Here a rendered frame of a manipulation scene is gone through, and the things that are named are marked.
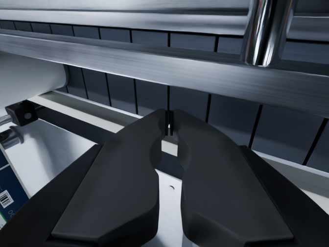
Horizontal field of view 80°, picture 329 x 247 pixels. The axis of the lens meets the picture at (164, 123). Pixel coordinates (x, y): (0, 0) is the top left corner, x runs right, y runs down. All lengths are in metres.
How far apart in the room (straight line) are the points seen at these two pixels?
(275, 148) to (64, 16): 0.24
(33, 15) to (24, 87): 0.09
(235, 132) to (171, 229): 0.20
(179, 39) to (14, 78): 0.16
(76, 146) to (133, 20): 0.23
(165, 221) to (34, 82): 0.24
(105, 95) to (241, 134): 0.15
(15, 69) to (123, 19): 0.12
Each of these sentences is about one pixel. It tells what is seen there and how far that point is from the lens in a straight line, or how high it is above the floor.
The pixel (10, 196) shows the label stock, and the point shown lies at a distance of 0.58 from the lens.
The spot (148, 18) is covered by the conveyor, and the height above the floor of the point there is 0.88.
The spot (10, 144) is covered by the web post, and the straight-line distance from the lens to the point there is 0.53.
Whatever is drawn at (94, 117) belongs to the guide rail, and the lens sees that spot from 0.21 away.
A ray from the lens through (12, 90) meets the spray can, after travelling 0.25.
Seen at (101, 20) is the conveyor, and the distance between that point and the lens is 0.21.
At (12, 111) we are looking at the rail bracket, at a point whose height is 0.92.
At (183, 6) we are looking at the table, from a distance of 0.22.
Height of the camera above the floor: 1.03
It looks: 47 degrees down
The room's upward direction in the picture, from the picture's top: 131 degrees counter-clockwise
